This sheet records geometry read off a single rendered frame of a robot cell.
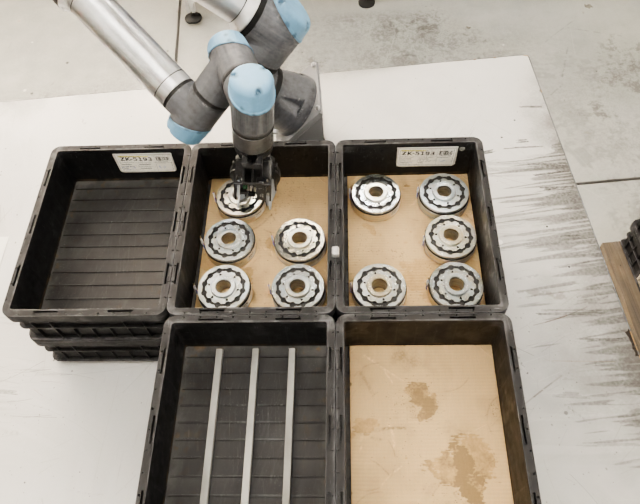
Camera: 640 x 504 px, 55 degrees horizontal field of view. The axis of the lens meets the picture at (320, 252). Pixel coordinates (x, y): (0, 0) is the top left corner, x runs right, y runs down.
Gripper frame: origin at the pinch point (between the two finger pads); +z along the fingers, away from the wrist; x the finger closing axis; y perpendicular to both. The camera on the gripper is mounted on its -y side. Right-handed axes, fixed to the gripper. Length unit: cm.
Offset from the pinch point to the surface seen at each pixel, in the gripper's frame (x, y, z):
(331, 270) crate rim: 15.2, 22.7, -9.8
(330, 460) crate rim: 15, 56, -10
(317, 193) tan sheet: 13.1, -2.3, 0.5
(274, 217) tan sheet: 4.1, 3.8, 1.6
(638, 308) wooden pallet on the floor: 116, -8, 57
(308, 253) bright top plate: 11.3, 14.7, -2.2
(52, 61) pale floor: -104, -144, 98
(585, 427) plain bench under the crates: 65, 45, 7
